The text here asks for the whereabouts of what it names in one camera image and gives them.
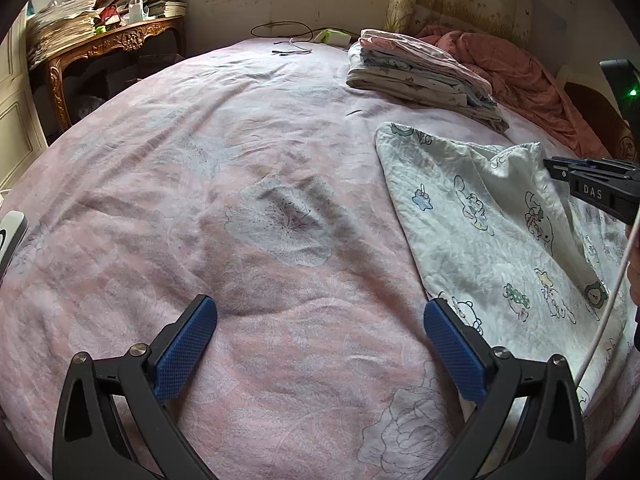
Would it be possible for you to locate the carved wooden side table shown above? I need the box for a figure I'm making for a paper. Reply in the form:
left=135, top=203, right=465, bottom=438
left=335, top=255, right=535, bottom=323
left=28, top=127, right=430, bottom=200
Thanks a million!
left=29, top=14, right=187, bottom=133

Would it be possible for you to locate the white panelled cabinet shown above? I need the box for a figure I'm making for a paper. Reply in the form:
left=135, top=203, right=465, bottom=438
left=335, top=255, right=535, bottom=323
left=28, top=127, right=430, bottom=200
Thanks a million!
left=0, top=10, right=51, bottom=181

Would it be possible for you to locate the green and white packet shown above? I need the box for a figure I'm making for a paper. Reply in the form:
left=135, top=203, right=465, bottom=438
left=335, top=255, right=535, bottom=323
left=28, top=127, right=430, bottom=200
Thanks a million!
left=313, top=28, right=352, bottom=47

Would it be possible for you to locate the brown wooden headboard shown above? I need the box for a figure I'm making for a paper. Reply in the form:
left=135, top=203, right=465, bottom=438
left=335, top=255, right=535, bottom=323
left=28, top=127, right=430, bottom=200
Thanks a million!
left=555, top=65, right=640, bottom=161

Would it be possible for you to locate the thin grey cable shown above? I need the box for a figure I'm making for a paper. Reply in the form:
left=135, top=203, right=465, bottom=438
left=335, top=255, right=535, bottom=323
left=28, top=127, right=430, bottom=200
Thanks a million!
left=271, top=40, right=312, bottom=57

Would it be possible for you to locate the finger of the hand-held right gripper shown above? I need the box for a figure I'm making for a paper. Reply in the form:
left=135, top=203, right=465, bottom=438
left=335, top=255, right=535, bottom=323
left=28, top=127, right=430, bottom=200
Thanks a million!
left=544, top=156, right=640, bottom=181

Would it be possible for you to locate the pink crumpled quilt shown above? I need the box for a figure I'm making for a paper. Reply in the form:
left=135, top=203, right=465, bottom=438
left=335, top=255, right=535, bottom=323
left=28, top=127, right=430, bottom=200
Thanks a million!
left=415, top=24, right=612, bottom=158

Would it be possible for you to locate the white cartoon-print blanket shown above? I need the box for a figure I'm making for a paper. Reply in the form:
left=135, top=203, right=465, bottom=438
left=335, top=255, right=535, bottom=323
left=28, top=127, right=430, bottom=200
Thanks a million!
left=375, top=121, right=628, bottom=406

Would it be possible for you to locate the bed with pink sheet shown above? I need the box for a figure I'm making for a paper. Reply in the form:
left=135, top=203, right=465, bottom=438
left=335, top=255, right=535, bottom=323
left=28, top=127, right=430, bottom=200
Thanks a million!
left=0, top=35, right=640, bottom=480

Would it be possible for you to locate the black cable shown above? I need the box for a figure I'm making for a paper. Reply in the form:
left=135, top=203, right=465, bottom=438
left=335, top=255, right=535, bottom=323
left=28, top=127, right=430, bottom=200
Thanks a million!
left=250, top=21, right=321, bottom=43

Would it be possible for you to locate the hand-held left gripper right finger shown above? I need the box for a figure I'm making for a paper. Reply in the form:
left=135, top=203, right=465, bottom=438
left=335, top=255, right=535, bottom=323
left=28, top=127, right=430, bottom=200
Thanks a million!
left=423, top=297, right=587, bottom=480

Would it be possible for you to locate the stack of folded clothes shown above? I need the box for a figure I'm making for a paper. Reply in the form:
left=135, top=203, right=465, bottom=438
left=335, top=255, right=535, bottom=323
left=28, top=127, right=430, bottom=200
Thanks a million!
left=346, top=28, right=510, bottom=133

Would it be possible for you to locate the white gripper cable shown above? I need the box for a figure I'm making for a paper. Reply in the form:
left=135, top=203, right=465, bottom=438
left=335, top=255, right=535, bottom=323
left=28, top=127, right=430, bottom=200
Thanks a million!
left=575, top=205, right=640, bottom=388

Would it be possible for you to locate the white device with round button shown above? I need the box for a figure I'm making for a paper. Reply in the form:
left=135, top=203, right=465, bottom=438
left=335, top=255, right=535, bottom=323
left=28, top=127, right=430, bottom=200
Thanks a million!
left=0, top=211, right=29, bottom=286

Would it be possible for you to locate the pile of books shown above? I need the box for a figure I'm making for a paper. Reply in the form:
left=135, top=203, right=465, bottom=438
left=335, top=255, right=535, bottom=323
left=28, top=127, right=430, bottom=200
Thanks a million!
left=145, top=0, right=188, bottom=18

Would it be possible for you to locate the stack of papers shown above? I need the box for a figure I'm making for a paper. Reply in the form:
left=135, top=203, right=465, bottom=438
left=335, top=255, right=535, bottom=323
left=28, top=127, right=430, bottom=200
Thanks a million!
left=25, top=0, right=98, bottom=68

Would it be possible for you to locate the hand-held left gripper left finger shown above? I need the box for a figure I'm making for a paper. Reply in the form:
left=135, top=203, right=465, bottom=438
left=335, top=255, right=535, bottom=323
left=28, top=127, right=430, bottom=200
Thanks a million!
left=52, top=294, right=219, bottom=480

